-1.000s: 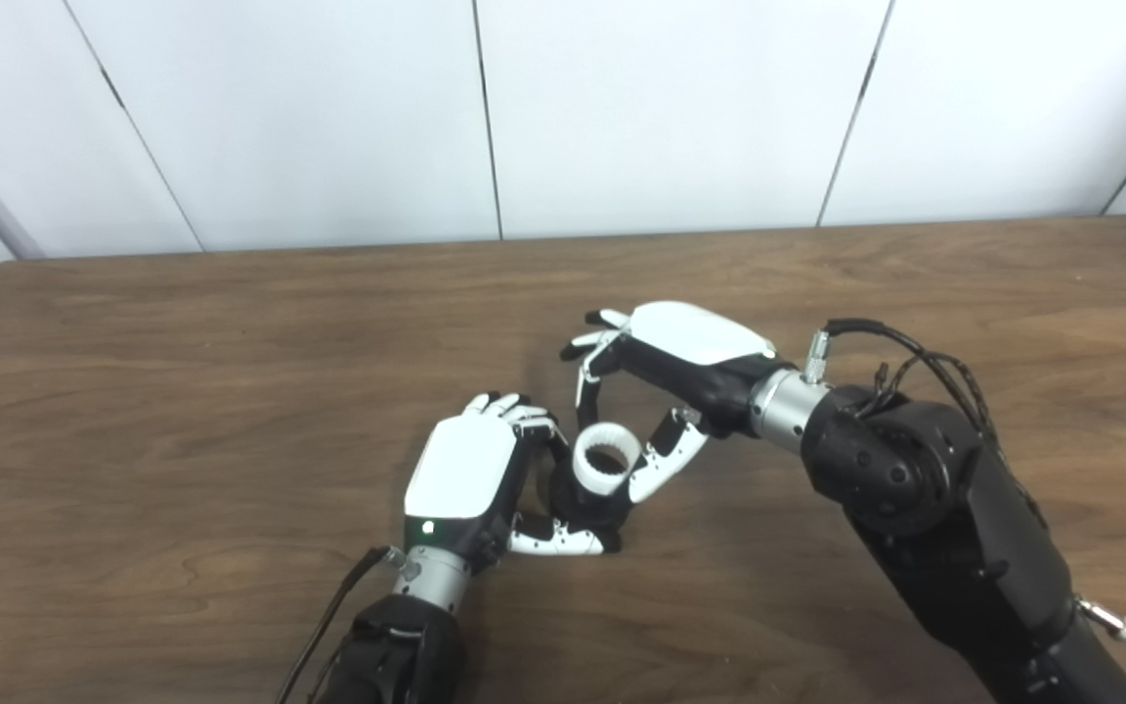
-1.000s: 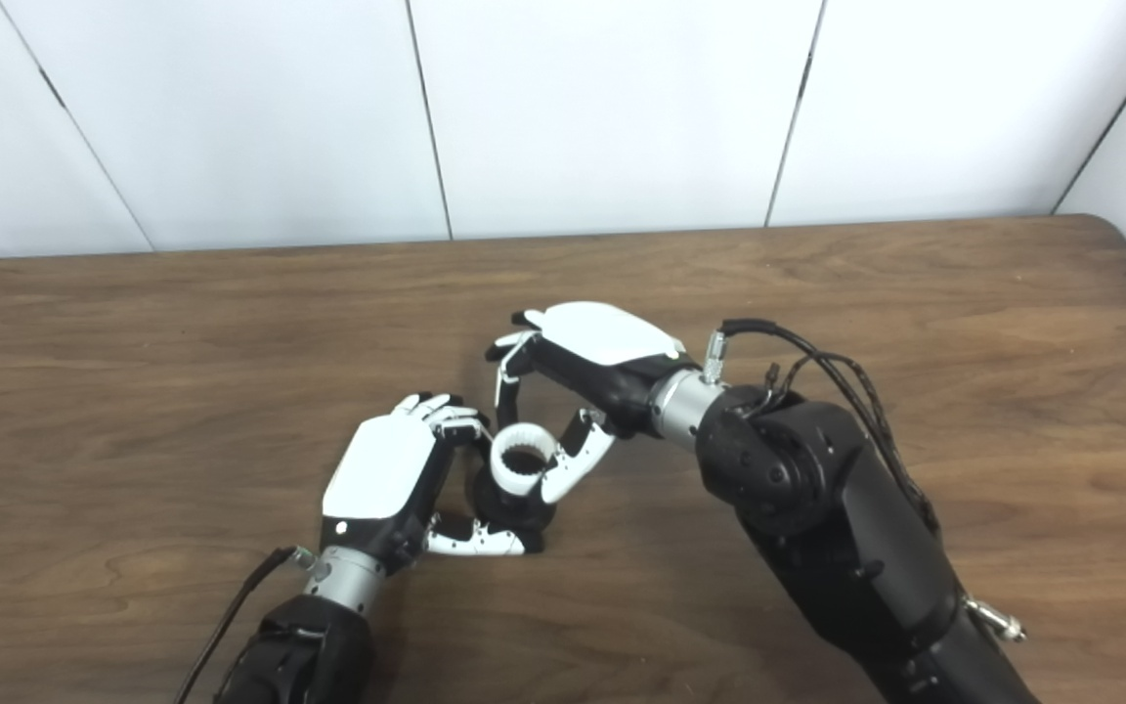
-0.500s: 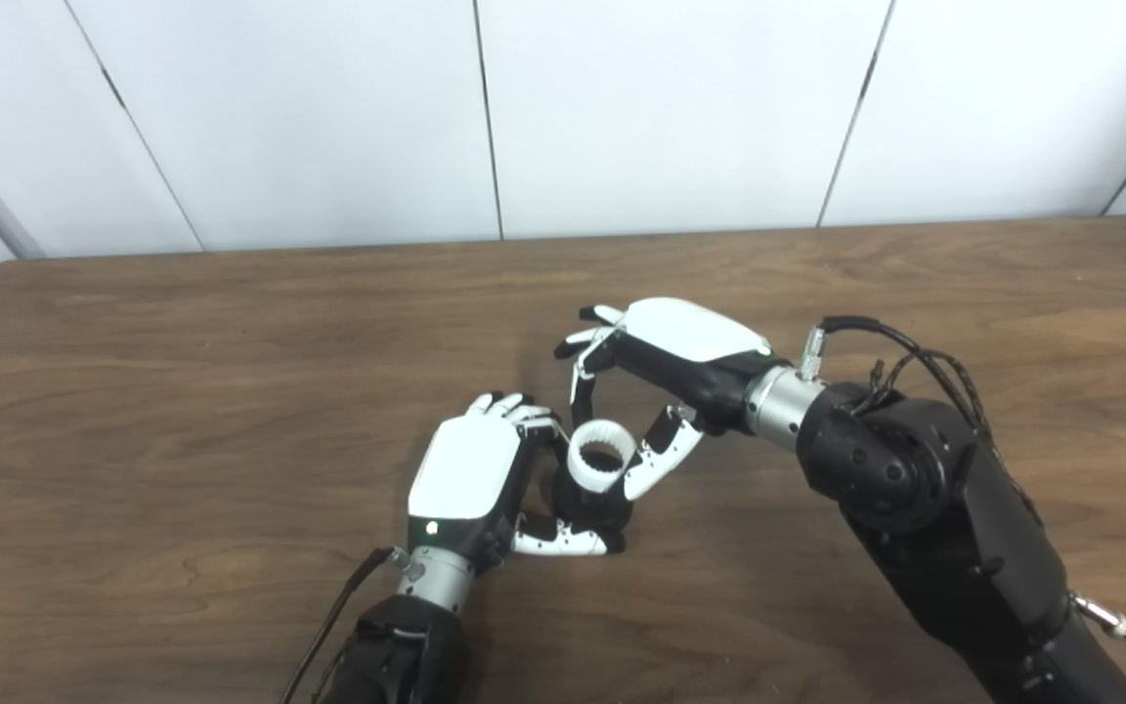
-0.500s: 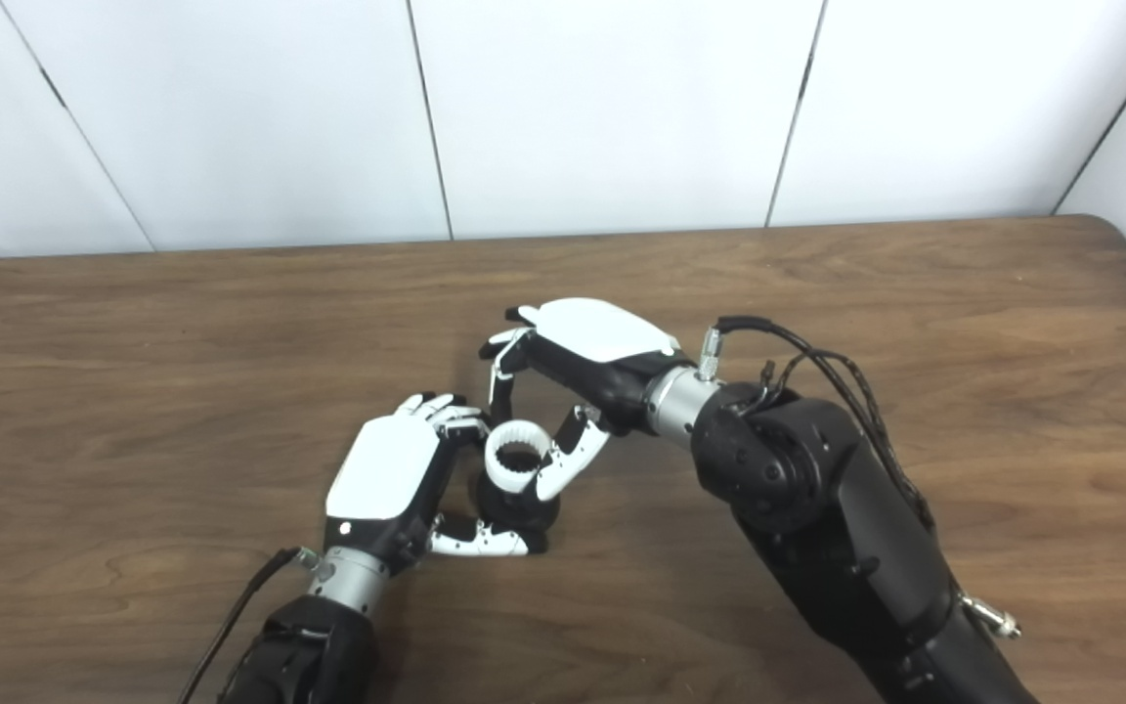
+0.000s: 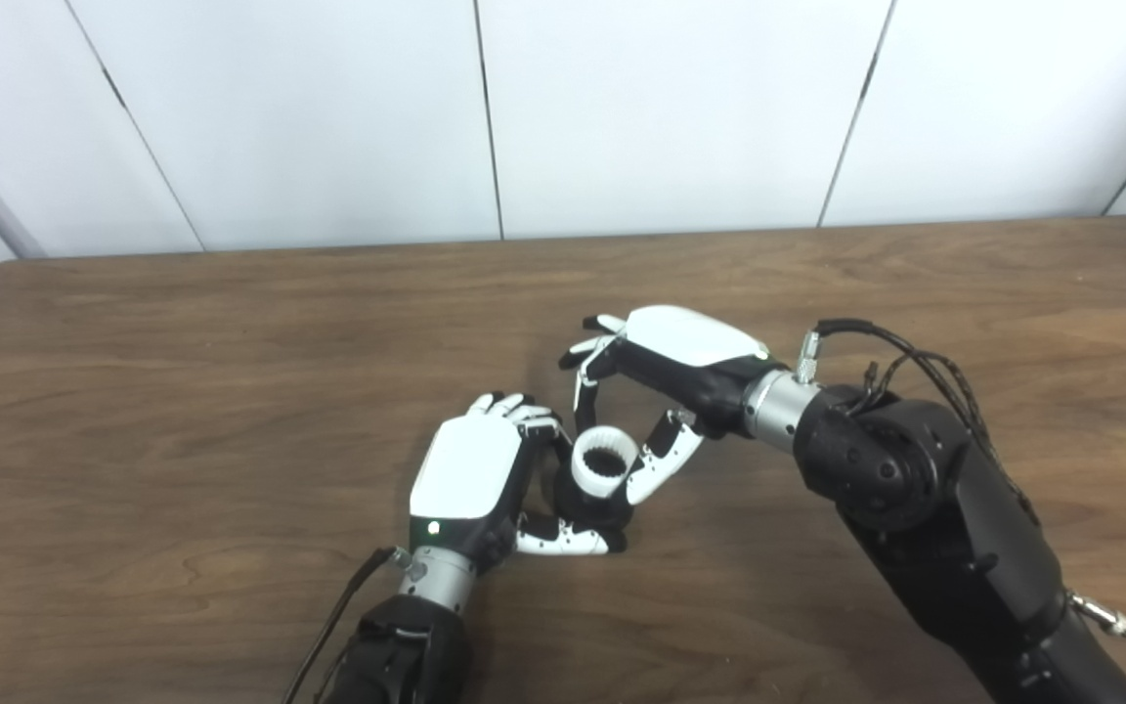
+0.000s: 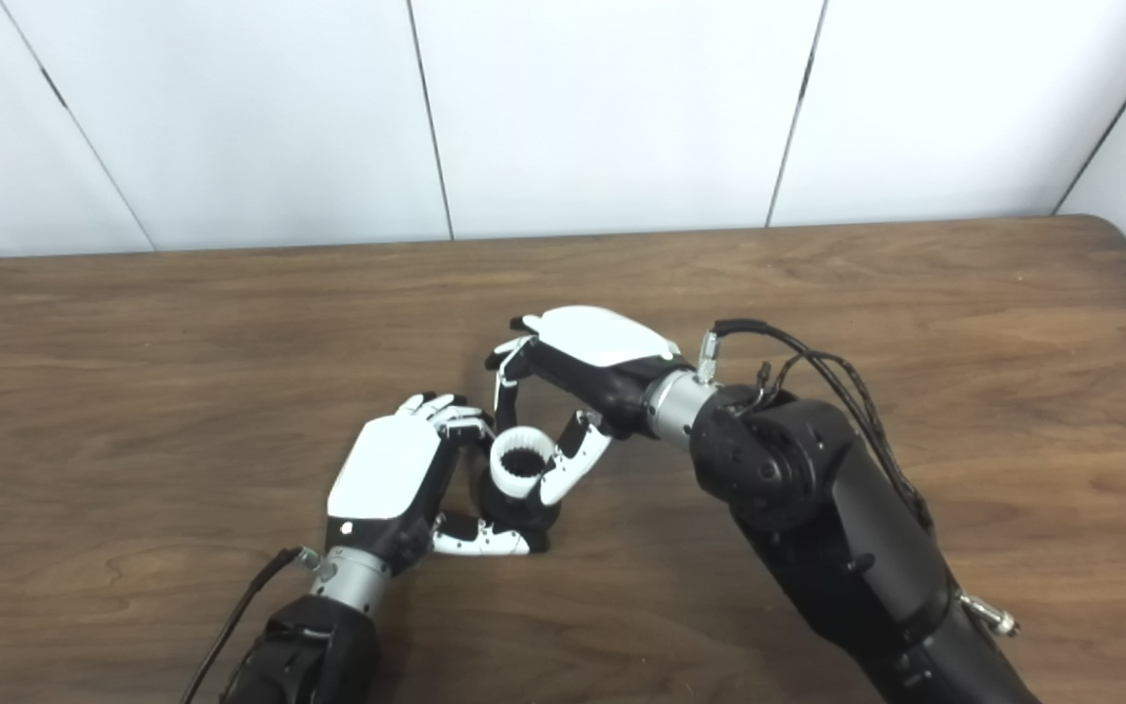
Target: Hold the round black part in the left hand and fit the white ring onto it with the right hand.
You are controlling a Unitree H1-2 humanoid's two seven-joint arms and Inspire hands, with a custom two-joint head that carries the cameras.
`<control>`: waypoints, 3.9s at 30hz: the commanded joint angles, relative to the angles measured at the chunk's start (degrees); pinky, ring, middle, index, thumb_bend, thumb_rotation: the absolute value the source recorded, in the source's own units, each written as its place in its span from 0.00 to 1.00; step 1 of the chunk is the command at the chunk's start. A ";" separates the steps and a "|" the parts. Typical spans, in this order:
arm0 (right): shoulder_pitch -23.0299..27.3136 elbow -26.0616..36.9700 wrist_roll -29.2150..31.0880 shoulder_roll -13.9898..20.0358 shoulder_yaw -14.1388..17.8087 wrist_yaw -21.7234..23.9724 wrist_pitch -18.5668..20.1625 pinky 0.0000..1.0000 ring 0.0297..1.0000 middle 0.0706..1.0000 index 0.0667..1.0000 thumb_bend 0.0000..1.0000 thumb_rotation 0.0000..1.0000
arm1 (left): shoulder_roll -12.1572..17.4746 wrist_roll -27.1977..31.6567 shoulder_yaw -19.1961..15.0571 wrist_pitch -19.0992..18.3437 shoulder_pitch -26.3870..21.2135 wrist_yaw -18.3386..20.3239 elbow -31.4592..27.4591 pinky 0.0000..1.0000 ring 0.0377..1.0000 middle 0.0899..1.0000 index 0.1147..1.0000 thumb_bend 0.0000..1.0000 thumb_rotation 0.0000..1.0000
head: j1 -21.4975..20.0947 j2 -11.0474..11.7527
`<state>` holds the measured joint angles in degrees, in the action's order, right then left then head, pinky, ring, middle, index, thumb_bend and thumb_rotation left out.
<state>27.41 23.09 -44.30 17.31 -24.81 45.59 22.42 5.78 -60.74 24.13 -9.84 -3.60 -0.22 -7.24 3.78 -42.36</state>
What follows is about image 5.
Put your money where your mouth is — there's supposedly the white and black left hand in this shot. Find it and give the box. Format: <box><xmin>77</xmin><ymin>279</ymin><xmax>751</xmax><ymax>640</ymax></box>
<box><xmin>408</xmin><ymin>392</ymin><xmax>630</xmax><ymax>578</ymax></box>

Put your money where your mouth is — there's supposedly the white and black right hand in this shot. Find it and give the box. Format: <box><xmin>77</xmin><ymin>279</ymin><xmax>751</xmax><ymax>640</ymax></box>
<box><xmin>558</xmin><ymin>304</ymin><xmax>775</xmax><ymax>507</ymax></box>

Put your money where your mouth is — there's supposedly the white ring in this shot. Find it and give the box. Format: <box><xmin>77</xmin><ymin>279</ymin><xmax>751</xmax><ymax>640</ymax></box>
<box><xmin>570</xmin><ymin>427</ymin><xmax>642</xmax><ymax>498</ymax></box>

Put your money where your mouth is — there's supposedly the round black part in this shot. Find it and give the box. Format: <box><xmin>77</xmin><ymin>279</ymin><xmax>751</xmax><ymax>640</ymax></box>
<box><xmin>553</xmin><ymin>452</ymin><xmax>638</xmax><ymax>537</ymax></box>

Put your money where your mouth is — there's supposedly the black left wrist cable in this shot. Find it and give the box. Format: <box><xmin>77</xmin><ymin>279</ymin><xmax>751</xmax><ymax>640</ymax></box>
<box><xmin>279</xmin><ymin>546</ymin><xmax>414</xmax><ymax>704</ymax></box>

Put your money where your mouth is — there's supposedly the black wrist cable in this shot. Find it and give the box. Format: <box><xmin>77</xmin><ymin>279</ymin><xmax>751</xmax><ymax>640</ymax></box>
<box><xmin>279</xmin><ymin>546</ymin><xmax>414</xmax><ymax>704</ymax></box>
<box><xmin>795</xmin><ymin>318</ymin><xmax>1045</xmax><ymax>531</ymax></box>

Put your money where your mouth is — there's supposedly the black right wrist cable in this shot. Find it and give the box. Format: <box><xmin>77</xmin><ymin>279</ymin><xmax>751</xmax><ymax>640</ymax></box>
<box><xmin>795</xmin><ymin>318</ymin><xmax>1045</xmax><ymax>531</ymax></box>

